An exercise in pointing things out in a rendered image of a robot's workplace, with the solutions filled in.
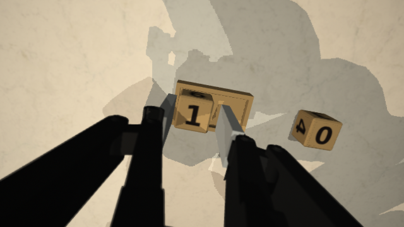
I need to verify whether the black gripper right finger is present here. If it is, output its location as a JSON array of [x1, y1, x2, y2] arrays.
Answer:
[[215, 105, 363, 227]]

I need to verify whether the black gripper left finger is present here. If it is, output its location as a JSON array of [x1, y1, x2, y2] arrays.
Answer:
[[0, 93, 177, 227]]

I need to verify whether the brown rectangular tray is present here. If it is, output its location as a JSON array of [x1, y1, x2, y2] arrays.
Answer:
[[172, 80, 254, 132]]

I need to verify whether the tan cube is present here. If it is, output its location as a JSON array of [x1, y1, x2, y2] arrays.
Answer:
[[174, 89, 214, 133], [292, 110, 342, 151]]

